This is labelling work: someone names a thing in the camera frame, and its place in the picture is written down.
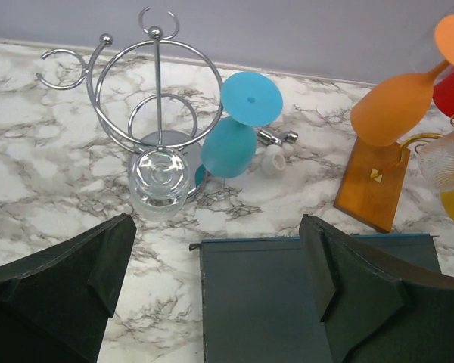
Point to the red plastic wine glass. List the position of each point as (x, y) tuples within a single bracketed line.
[(443, 96)]

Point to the blue plastic wine glass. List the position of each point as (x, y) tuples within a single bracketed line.
[(251, 100)]

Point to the chrome wine glass rack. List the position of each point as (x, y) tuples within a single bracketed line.
[(188, 145)]

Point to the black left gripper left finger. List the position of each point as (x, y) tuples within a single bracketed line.
[(55, 304)]

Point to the orange plastic wine glass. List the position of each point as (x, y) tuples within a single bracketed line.
[(395, 106)]

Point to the dark grey flat box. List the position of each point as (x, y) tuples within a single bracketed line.
[(258, 302)]

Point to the gold wire wooden-base rack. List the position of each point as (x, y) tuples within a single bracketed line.
[(372, 183)]

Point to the clear textured wine glass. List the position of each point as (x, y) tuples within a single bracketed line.
[(436, 162)]

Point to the clear ribbed wine glass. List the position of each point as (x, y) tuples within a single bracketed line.
[(159, 183)]

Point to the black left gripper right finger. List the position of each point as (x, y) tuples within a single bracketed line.
[(374, 306)]

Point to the small chrome metal fitting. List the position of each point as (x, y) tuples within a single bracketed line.
[(267, 138)]

